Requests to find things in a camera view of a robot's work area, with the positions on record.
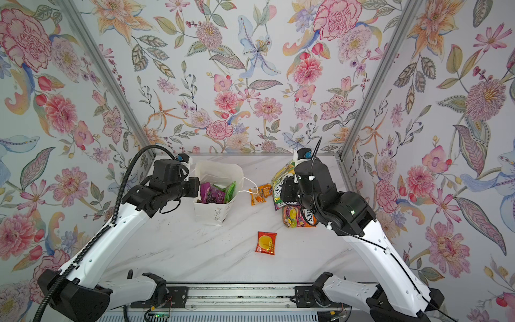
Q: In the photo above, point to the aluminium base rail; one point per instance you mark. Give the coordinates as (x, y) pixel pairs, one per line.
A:
(257, 300)

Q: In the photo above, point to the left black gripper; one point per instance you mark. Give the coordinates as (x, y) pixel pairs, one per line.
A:
(192, 187)

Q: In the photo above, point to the orange Foxs candy bag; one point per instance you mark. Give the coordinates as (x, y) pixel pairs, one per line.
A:
(295, 216)

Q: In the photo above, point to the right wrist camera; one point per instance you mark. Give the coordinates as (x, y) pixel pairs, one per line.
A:
(303, 155)

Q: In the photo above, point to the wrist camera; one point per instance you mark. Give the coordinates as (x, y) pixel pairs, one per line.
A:
(184, 159)
(303, 155)

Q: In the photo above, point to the green Foxs candy bag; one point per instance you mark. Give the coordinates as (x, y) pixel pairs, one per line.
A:
(277, 182)

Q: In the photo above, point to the green Lays chips bag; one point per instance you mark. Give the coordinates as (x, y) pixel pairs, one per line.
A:
(230, 192)

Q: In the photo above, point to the white paper gift bag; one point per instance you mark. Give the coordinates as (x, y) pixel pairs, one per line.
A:
(220, 184)

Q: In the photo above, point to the small orange snack packet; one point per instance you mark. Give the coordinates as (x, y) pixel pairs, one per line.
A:
(267, 190)

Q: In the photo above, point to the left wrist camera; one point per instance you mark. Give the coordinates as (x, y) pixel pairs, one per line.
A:
(184, 159)

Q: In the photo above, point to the small orange candy packet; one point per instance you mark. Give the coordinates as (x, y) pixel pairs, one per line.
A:
(257, 196)

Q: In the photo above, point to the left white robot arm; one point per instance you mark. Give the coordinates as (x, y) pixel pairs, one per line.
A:
(76, 289)

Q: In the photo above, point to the small red snack packet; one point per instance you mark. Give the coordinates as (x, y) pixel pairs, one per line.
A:
(266, 242)

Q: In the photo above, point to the purple snack bag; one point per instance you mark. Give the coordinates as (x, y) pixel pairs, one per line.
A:
(211, 194)

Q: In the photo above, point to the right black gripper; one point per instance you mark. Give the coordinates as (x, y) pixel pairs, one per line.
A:
(288, 191)

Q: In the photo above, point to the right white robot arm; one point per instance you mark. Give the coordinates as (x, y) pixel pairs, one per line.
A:
(353, 219)

